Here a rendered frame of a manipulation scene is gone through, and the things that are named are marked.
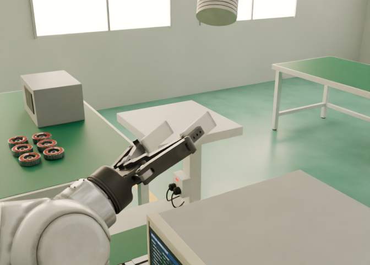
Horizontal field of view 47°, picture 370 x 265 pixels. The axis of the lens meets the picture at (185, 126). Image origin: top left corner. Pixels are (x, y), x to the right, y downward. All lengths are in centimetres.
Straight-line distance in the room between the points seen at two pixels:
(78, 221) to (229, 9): 132
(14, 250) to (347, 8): 764
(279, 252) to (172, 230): 19
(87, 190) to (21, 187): 158
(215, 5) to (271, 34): 515
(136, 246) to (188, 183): 35
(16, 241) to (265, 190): 59
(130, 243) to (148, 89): 420
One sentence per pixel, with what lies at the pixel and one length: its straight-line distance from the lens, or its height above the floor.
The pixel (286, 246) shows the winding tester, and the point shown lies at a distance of 76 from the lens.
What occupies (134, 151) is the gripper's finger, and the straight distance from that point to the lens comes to 76.
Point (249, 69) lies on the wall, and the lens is 662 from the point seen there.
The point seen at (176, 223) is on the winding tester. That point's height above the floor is 132.
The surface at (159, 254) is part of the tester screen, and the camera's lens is 81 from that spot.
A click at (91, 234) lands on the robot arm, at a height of 152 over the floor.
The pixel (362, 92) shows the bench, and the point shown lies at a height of 73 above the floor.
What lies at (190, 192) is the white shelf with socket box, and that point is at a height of 84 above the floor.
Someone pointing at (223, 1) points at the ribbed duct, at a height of 163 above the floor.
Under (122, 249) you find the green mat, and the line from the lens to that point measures 168.
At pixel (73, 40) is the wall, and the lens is 527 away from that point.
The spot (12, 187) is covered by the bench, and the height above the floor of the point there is 75.
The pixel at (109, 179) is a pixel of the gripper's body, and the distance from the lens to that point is 66.
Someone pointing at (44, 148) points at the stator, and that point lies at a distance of 254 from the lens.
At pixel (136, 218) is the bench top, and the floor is 75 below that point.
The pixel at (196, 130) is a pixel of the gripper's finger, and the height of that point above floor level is 151.
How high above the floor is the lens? 176
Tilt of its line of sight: 21 degrees down
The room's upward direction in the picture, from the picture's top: straight up
